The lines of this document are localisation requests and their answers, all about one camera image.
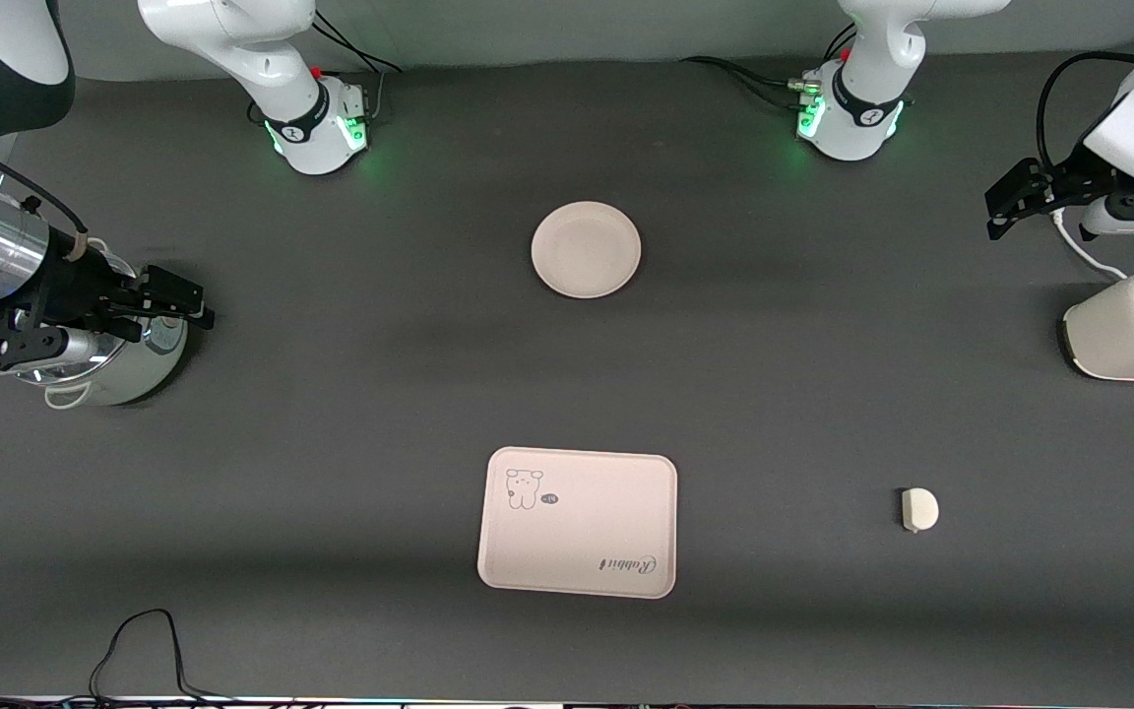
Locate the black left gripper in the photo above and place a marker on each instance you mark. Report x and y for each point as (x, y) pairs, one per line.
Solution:
(1071, 183)

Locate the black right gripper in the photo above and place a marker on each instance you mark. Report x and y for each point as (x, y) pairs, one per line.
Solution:
(75, 283)

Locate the white bun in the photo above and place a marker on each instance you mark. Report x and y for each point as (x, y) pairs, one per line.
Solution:
(919, 509)

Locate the round beige plate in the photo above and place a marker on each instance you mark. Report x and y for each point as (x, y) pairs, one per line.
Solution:
(587, 251)

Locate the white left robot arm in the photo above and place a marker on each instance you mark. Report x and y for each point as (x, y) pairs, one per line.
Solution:
(862, 113)

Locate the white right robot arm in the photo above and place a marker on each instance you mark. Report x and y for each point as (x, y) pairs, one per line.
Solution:
(323, 148)

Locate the beige rectangular rabbit tray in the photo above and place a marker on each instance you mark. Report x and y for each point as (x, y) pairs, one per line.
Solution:
(587, 532)

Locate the steel pot with glass lid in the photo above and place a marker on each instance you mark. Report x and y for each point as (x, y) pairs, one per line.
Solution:
(139, 379)

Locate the cream white toaster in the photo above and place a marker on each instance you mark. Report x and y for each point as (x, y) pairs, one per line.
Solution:
(1118, 335)

